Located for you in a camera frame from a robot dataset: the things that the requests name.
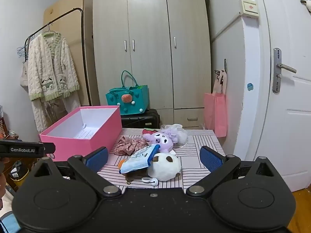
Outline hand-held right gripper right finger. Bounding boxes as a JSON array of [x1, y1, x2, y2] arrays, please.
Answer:
[[186, 146, 280, 198]]

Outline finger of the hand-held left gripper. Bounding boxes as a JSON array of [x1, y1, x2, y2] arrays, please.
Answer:
[[0, 139, 56, 161]]

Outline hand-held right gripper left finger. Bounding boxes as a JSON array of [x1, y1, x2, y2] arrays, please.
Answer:
[[32, 146, 122, 198]]

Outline pink cardboard box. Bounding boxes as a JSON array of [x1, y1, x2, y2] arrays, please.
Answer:
[[39, 106, 122, 162]]

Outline brown pouch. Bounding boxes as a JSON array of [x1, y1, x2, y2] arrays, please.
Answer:
[[125, 169, 149, 183]]

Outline blue wet wipes packet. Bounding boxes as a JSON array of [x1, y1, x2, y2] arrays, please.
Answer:
[[120, 144, 161, 174]]

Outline white plush dog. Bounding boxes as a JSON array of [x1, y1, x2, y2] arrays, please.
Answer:
[[147, 152, 182, 182]]

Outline yellow bin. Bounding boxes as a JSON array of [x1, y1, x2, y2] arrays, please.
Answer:
[[10, 160, 31, 188]]

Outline pink floral scrunchie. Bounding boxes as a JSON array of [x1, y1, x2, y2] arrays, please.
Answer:
[[114, 136, 149, 156]]

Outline white mesh bath pouf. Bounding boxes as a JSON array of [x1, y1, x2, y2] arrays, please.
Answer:
[[162, 124, 189, 144]]

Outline cream fluffy pajama pants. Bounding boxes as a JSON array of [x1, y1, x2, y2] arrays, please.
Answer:
[[31, 93, 80, 133]]

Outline pink non-woven bag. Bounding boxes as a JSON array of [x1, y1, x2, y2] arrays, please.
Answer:
[[204, 93, 228, 137]]

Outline purple plush toy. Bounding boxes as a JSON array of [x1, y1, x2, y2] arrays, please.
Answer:
[[145, 130, 178, 154]]

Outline black suitcase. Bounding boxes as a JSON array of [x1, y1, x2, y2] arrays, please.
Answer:
[[121, 109, 161, 129]]

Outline white keyring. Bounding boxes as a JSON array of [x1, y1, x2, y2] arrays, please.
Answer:
[[142, 177, 159, 187]]

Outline teal felt handbag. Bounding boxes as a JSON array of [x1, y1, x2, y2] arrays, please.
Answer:
[[106, 70, 149, 116]]

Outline cream tote bag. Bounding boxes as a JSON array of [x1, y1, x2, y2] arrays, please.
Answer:
[[20, 62, 30, 94]]

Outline pale pink printed tote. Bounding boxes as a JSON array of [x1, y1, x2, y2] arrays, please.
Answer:
[[212, 69, 228, 95]]

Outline white door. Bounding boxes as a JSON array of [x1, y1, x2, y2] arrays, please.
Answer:
[[258, 0, 311, 192]]

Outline cream fluffy pajama jacket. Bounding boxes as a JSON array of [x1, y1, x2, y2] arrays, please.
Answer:
[[27, 31, 80, 102]]

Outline black clothes rack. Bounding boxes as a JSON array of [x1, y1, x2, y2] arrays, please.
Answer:
[[24, 8, 93, 107]]

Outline beige three-door wardrobe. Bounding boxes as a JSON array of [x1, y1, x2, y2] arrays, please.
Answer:
[[90, 0, 212, 129]]

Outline light wood cabinet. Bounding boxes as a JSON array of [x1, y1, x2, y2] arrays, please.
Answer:
[[44, 0, 101, 107]]

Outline blue wire hangers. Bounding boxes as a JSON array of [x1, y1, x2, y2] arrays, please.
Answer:
[[17, 44, 30, 61]]

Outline metal door handle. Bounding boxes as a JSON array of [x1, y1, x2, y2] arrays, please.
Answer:
[[272, 48, 297, 93]]

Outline beige light switch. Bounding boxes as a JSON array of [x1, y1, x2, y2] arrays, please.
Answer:
[[239, 0, 260, 17]]

